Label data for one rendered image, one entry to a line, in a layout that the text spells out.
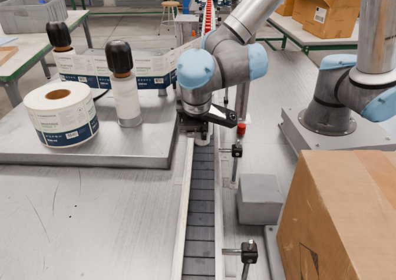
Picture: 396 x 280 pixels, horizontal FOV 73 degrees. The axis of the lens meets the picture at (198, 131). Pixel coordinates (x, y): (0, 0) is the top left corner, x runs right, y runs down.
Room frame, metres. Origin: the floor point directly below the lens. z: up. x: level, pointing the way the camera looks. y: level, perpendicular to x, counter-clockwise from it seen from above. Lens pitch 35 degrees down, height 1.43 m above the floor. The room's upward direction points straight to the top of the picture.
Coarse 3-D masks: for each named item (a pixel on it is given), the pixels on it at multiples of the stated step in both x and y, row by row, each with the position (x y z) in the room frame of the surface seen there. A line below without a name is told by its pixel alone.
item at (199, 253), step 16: (192, 160) 0.62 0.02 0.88; (208, 160) 0.62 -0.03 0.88; (192, 176) 0.55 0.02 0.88; (208, 176) 0.55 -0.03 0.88; (192, 192) 0.49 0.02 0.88; (208, 192) 0.49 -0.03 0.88; (192, 208) 0.44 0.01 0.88; (208, 208) 0.44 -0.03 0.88; (192, 224) 0.39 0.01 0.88; (208, 224) 0.39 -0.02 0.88; (192, 240) 0.35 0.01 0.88; (208, 240) 0.35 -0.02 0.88; (192, 256) 0.31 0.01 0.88; (208, 256) 0.31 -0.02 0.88; (192, 272) 0.28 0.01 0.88; (208, 272) 0.28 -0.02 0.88
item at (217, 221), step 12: (216, 96) 0.89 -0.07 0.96; (216, 132) 0.65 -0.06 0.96; (216, 144) 0.59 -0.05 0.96; (216, 156) 0.54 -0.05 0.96; (216, 168) 0.50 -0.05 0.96; (216, 180) 0.45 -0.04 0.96; (216, 192) 0.42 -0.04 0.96; (216, 204) 0.38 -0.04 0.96; (216, 216) 0.35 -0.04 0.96; (216, 228) 0.32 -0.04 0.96; (216, 240) 0.30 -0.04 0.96; (216, 252) 0.27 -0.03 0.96; (216, 264) 0.25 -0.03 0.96; (216, 276) 0.23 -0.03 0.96
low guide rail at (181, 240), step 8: (192, 144) 0.65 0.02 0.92; (192, 152) 0.62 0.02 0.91; (184, 192) 0.46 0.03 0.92; (184, 200) 0.43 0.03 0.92; (184, 208) 0.41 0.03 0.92; (184, 216) 0.39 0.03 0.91; (184, 224) 0.36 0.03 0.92; (184, 232) 0.34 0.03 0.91; (184, 240) 0.33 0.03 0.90; (176, 264) 0.27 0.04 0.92; (176, 272) 0.26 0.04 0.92
